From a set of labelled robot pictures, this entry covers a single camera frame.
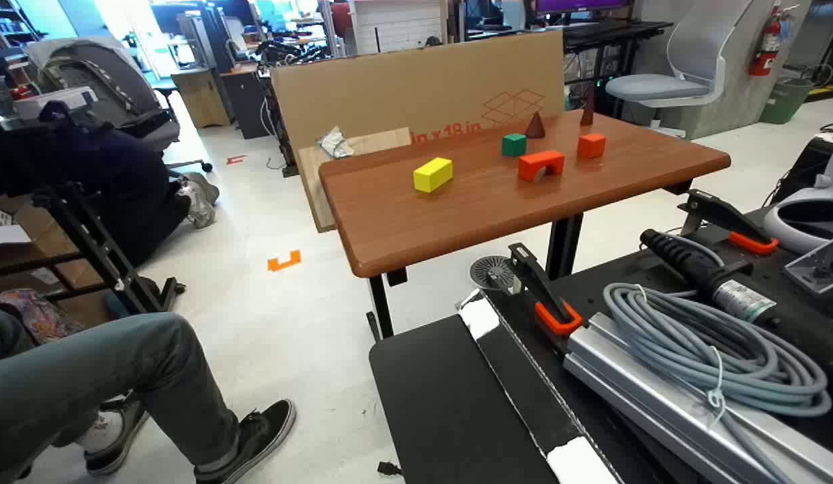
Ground yellow rectangular block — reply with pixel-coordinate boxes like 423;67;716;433
411;156;453;195

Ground dark brown cone block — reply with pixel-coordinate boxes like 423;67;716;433
579;102;593;126

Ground white office chair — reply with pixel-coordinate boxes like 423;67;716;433
605;0;751;138

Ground black folding stand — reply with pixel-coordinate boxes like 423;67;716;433
0;183;184;314

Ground orange cube block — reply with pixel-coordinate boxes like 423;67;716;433
576;132;607;158

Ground orange arch block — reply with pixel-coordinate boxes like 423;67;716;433
519;152;564;183

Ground brown pyramid block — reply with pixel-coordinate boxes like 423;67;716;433
524;113;544;140

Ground coiled grey cable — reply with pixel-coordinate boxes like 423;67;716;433
599;281;833;423

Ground black cylindrical tool handle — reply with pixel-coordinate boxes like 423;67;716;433
640;228;777;324

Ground orange floor tape marker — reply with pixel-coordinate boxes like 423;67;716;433
265;250;301;273

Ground black foreground table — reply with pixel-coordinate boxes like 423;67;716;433
368;254;833;484

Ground black sneaker shoe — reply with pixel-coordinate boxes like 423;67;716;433
194;399;296;484

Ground large cardboard sheet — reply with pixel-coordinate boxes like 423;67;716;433
270;32;564;231

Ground silver aluminium extrusion rail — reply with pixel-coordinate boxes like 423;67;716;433
564;313;833;484

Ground orange black bar clamp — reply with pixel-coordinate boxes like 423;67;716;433
469;242;582;341

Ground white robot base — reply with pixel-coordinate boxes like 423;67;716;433
763;138;833;254

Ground red fire extinguisher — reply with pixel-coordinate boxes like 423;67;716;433
747;2;782;75

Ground person in dark shirt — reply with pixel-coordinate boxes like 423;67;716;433
0;102;220;266

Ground black orange handled tool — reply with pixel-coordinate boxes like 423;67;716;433
683;188;779;255

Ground seated person grey trousers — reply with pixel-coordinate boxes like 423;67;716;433
0;289;298;484

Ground brown wooden table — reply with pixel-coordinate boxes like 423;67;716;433
318;110;730;340

